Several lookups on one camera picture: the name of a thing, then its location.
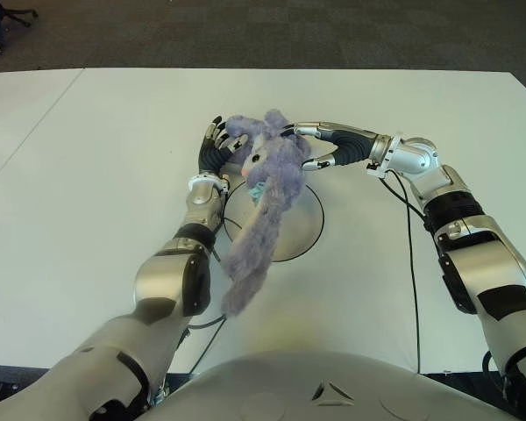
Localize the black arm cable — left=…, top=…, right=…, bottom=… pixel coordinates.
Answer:
left=379, top=168, right=424, bottom=376
left=177, top=217, right=242, bottom=374

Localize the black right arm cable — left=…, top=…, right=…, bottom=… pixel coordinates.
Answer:
left=379, top=168, right=424, bottom=376

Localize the silver robot torso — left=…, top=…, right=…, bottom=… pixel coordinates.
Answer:
left=135, top=350, right=514, bottom=421

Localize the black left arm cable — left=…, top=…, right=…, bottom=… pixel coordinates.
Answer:
left=177, top=217, right=242, bottom=374

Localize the white plate black rim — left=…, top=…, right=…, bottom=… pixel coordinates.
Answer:
left=223, top=182, right=325, bottom=263

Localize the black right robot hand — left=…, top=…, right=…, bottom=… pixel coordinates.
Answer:
left=281, top=121, right=392, bottom=171

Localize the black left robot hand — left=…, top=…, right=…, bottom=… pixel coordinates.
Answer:
left=196, top=115, right=249, bottom=177

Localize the black office chair base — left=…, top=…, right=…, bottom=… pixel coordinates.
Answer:
left=2, top=0, right=39, bottom=28

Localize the purple plush bunny doll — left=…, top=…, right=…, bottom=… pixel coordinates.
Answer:
left=221, top=109, right=313, bottom=317

